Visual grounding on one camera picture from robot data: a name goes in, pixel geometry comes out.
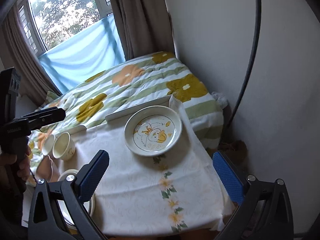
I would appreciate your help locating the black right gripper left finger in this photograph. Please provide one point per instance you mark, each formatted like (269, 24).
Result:
(45, 218)

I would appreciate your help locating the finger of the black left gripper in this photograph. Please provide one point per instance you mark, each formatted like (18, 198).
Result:
(45, 117)

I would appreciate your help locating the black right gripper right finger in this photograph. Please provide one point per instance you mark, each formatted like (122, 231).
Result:
(264, 209)

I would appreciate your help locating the large white shallow plate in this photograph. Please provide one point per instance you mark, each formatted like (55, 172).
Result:
(74, 212)

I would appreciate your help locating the cream ceramic bowl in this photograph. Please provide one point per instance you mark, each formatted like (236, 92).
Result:
(64, 147)

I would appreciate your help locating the pink handled baking dish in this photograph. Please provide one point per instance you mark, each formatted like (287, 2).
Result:
(47, 170)

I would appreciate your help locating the duck pattern plate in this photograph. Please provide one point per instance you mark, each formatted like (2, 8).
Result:
(152, 131)

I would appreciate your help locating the small white ribbed bowl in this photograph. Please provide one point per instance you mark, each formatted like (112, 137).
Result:
(47, 147)

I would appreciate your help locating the person's left hand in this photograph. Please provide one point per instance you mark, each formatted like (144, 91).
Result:
(24, 165)

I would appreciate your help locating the light blue window cloth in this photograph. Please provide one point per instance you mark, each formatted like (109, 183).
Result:
(92, 50)

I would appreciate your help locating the white tray table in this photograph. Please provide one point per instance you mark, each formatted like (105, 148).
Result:
(163, 101)

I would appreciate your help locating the white floral tablecloth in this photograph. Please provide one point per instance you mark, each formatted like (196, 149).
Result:
(151, 196)

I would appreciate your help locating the floral striped quilt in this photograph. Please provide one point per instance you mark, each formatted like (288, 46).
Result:
(131, 83)

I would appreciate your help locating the brown curtain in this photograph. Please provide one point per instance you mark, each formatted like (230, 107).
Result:
(143, 27)

